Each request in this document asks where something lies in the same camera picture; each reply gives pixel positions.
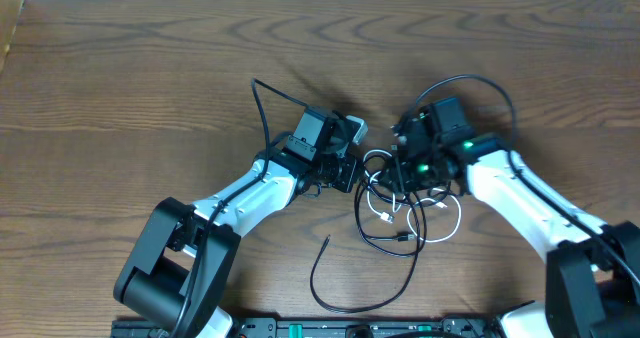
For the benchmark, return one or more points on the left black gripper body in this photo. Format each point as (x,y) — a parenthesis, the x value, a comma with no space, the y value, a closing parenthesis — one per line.
(331,171)

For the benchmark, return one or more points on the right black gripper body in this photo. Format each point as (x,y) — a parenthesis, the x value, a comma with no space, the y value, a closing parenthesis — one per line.
(417,173)

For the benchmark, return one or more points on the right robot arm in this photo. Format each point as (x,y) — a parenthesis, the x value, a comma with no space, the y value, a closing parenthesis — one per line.
(592,267)

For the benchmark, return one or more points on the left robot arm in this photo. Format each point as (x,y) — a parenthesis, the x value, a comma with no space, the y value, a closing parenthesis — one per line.
(177,271)

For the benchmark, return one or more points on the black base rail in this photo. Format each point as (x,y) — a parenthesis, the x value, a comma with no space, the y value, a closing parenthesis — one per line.
(272,328)

